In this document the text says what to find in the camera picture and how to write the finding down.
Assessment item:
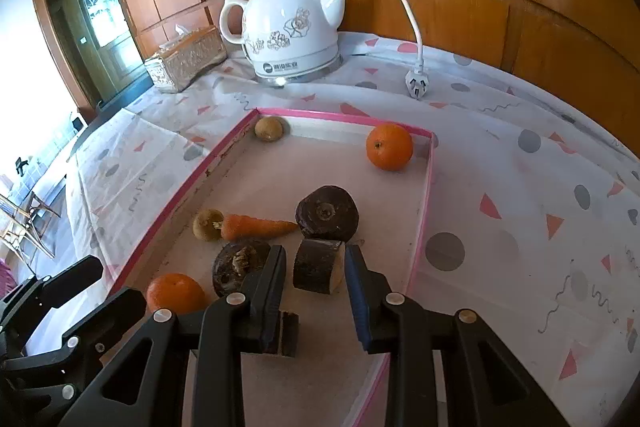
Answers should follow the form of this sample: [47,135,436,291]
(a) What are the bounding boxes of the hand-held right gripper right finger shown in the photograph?
[344,245,571,427]

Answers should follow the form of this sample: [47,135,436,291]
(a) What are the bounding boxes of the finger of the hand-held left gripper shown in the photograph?
[34,255,105,309]
[62,287,148,356]

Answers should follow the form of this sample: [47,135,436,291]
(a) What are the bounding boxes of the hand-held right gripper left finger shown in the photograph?
[60,245,290,427]

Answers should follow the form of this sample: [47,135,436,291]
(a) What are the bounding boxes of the cut sugarcane piece pale face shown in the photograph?
[292,238,347,295]

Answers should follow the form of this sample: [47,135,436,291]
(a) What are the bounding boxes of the small dark sugarcane piece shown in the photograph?
[272,311,301,358]

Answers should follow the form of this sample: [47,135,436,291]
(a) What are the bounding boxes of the dark water chestnut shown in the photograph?
[212,241,273,298]
[295,186,361,242]

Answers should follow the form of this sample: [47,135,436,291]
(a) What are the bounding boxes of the small tangerine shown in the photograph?
[146,273,208,315]

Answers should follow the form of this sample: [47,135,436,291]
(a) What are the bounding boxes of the small carrot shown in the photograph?
[212,214,300,242]

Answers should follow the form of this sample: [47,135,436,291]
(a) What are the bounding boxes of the round brown fruit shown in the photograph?
[193,208,226,242]
[254,116,287,142]

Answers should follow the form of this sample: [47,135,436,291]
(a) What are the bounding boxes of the pink-rimmed shallow tray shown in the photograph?
[102,108,437,427]

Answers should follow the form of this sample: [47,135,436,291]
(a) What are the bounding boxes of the large orange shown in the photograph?
[365,123,415,172]

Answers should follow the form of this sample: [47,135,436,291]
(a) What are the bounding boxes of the wooden chair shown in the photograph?
[0,189,63,260]

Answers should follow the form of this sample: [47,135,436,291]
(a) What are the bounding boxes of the white patterned tablecloth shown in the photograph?
[25,29,640,427]

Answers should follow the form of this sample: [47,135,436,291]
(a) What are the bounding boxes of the silver patterned tissue box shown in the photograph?
[144,24,228,94]

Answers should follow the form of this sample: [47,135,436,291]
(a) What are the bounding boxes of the wooden glass door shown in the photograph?
[29,0,148,118]

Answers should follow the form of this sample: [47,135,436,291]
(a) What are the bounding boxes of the white ceramic electric kettle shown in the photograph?
[220,0,356,86]

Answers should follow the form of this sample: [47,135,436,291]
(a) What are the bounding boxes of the white power cord with plug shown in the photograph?
[312,0,431,102]

